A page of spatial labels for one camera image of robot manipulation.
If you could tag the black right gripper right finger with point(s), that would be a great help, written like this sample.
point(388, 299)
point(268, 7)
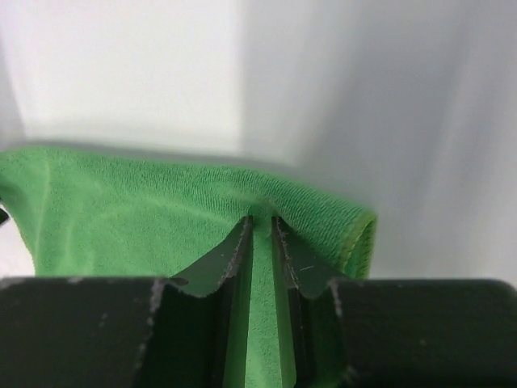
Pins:
point(335, 331)

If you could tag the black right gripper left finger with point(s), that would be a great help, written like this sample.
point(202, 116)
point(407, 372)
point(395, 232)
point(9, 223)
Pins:
point(186, 330)

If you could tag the green microfiber towel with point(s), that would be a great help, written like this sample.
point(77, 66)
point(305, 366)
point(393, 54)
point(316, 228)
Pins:
point(90, 214)

